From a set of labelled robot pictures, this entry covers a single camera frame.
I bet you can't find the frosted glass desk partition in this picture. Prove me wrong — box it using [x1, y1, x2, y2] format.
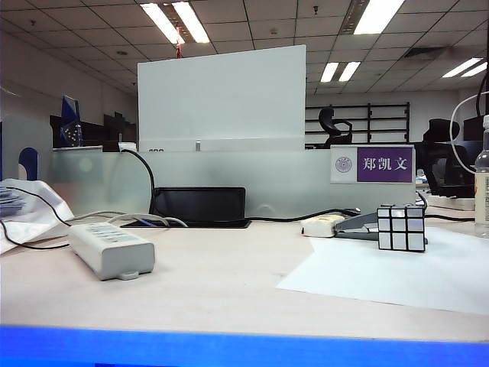
[49, 145, 417, 219]

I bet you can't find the black shelf rack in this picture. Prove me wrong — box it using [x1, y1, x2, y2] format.
[304, 100, 411, 148]

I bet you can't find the grey side partition panel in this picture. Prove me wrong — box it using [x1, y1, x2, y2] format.
[0, 113, 53, 181]

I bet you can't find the white paper sheet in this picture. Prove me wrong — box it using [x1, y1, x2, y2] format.
[275, 224, 489, 316]

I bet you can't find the white paper stack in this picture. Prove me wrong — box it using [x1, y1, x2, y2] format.
[0, 185, 30, 219]

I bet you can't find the white power strip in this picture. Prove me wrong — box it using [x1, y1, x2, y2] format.
[67, 222, 157, 282]

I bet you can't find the double tube ceiling light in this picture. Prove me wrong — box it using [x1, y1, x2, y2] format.
[319, 60, 362, 83]
[441, 57, 489, 79]
[138, 1, 211, 45]

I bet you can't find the thin black cable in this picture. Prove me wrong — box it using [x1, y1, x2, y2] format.
[0, 185, 73, 250]

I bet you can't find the black desk socket box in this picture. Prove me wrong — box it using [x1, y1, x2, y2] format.
[120, 186, 253, 229]

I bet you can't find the grey stapler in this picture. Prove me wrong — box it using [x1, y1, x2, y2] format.
[333, 211, 430, 245]

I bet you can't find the black mesh office chair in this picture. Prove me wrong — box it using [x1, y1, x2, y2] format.
[413, 117, 477, 198]

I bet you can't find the clear plastic bottle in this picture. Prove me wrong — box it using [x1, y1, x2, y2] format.
[473, 113, 489, 238]

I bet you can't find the dark cabinet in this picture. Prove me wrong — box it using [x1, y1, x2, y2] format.
[49, 110, 138, 153]

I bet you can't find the long white flat box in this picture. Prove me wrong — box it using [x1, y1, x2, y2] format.
[423, 192, 477, 211]

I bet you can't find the red hanging ornament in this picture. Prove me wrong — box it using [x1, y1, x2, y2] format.
[174, 24, 185, 59]

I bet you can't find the silver mirror puzzle cube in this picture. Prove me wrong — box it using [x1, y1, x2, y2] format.
[377, 203, 428, 252]

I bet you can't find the blue crystal trophy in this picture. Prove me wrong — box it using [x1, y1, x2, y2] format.
[59, 95, 84, 148]

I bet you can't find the white monitor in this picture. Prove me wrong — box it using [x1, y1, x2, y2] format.
[136, 44, 308, 153]

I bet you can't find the white cable loop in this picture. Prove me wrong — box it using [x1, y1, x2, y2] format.
[449, 91, 489, 175]

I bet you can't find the thick black cable with connector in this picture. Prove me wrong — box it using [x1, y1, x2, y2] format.
[121, 148, 362, 223]

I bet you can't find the blue bar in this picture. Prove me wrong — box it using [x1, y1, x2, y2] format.
[0, 324, 489, 367]

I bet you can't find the single panel ceiling light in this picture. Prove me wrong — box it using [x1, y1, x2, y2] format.
[352, 0, 406, 36]

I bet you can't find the purple white name plate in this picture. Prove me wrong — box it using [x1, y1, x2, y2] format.
[329, 143, 416, 184]

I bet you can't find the grey cable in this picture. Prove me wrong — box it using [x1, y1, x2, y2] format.
[108, 213, 189, 229]

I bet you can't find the blue rounded chair back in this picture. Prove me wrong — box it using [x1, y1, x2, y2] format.
[18, 147, 40, 181]

